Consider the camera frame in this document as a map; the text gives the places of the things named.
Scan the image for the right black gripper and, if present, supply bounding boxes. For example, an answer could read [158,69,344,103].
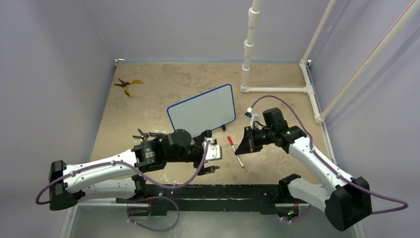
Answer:
[236,125,275,155]

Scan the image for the red capped whiteboard marker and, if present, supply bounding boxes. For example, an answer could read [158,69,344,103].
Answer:
[227,136,246,169]

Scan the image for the blue framed whiteboard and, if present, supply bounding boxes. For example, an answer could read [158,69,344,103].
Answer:
[166,84,236,137]

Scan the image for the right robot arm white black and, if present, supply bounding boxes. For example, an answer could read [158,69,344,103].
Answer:
[235,108,373,231]

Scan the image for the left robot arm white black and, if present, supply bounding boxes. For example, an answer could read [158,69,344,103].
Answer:
[46,129,222,211]

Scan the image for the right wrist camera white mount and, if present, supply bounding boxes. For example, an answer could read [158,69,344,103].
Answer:
[244,107,260,129]

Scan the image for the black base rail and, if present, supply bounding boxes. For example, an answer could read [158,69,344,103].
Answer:
[116,176,296,216]

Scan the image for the black handled cutters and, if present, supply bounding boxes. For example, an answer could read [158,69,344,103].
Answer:
[132,128,166,141]

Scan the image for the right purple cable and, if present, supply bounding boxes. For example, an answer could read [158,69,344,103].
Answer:
[249,95,409,224]

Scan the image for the yellow handled pliers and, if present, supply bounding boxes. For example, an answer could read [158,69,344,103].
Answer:
[113,78,144,98]

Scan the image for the white PVC pipe frame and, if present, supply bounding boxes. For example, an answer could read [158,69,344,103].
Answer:
[239,0,420,125]

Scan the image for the aluminium frame rail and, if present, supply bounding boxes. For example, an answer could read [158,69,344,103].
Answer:
[305,60,365,238]

